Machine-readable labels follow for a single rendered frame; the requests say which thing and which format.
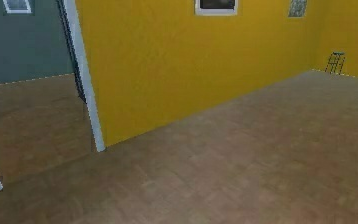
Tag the white framed dark picture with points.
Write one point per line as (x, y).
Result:
(217, 6)

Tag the black metal stool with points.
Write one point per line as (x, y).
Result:
(335, 62)

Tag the grey patterned wall picture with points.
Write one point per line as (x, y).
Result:
(297, 8)

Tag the white framed grey picture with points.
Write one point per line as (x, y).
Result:
(17, 5)

